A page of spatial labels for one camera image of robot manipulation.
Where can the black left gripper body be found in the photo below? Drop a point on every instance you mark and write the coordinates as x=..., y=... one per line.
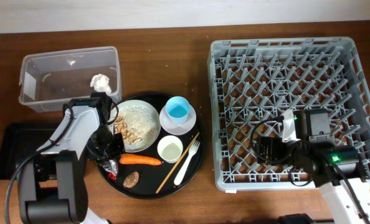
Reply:
x=105, y=145

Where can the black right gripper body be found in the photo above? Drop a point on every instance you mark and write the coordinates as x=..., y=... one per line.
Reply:
x=278, y=150

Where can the red snack wrapper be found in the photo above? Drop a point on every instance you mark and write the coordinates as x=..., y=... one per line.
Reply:
x=111, y=168

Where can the orange carrot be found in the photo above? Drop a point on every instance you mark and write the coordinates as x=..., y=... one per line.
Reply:
x=128, y=159

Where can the brown round cookie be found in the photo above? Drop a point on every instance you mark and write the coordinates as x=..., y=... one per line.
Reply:
x=131, y=180

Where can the white tissue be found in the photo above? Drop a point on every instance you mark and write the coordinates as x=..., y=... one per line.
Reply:
x=100, y=83

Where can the cream plastic cup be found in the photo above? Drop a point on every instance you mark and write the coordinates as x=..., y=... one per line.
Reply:
x=170, y=148

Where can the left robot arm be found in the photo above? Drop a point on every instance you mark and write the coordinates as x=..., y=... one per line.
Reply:
x=50, y=181

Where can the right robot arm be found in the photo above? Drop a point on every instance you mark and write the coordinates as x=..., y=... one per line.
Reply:
x=338, y=172

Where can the grey dishwasher rack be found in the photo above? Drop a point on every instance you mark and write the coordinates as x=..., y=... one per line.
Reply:
x=253, y=81

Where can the clear plastic waste bin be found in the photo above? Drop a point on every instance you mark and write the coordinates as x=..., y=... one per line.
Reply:
x=49, y=80

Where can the grey plate with food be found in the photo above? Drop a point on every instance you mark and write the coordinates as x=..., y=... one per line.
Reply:
x=138, y=123

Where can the round black serving tray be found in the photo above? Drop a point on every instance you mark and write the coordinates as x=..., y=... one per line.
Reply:
x=151, y=177

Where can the pink shallow bowl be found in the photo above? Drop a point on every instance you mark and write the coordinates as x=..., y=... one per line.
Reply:
x=177, y=129

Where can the white plastic fork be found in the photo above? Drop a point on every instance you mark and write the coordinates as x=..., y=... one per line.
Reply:
x=191, y=152

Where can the wooden chopstick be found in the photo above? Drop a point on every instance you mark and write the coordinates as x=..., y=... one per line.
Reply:
x=185, y=153

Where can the light blue plastic cup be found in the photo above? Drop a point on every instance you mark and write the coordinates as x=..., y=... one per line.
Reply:
x=178, y=108

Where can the black rectangular tray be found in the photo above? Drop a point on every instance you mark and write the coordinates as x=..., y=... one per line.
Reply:
x=20, y=140

